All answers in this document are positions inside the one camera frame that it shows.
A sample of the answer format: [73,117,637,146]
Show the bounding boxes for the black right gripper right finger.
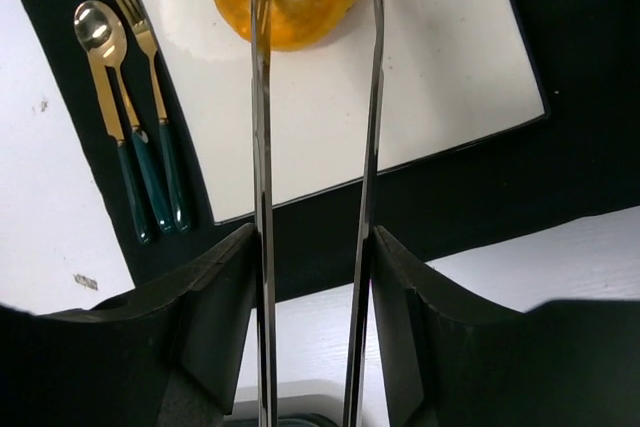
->
[372,227,639,426]

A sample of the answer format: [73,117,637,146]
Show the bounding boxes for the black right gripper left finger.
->
[1,224,256,426]

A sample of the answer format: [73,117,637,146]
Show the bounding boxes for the metal tongs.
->
[250,0,385,426]

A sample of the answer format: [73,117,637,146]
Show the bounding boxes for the black placemat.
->
[1,0,639,314]

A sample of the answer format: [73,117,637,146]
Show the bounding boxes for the gold knife green handle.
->
[87,55,152,245]

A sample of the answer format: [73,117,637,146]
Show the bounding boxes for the gold spoon green handle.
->
[73,0,175,233]

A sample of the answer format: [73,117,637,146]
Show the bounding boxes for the gold fork green handle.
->
[115,0,192,233]

